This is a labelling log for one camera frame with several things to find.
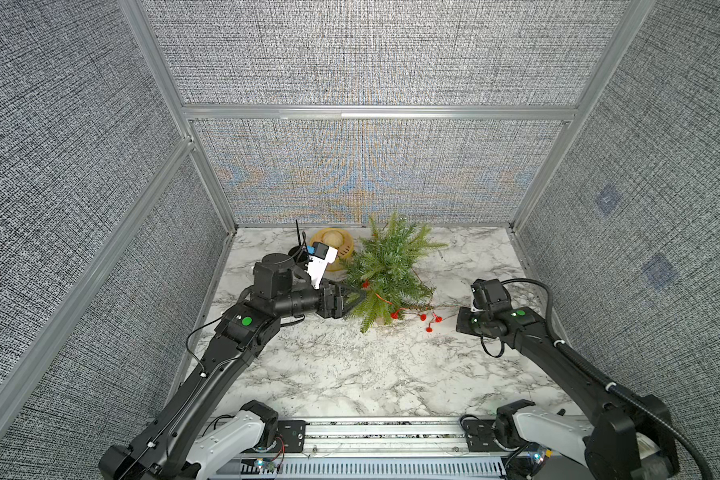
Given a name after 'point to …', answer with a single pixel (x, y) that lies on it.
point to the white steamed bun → (333, 238)
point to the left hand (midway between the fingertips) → (362, 291)
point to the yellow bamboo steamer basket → (343, 251)
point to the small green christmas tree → (386, 267)
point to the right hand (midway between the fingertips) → (461, 313)
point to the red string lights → (395, 314)
